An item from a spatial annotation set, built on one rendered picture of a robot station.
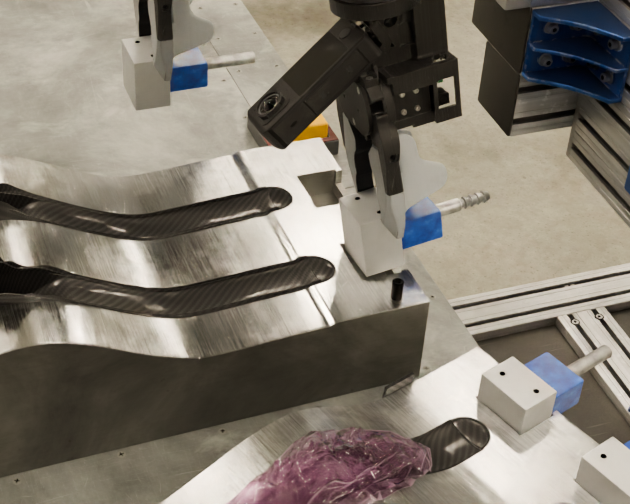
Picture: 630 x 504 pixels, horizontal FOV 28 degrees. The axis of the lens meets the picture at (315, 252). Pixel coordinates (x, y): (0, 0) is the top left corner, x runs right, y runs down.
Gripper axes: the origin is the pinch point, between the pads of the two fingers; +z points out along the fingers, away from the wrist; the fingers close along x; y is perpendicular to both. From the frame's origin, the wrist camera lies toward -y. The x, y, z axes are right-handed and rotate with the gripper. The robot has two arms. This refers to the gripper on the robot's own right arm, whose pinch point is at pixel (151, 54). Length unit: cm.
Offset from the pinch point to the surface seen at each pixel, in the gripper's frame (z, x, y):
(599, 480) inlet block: 8, -57, 19
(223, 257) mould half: 6.5, -24.6, -0.4
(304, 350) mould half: 8.4, -36.0, 3.1
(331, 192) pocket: 8.7, -15.7, 13.5
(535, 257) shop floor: 95, 59, 93
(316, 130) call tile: 12.0, -0.5, 17.9
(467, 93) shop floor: 95, 120, 108
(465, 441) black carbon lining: 10, -48, 12
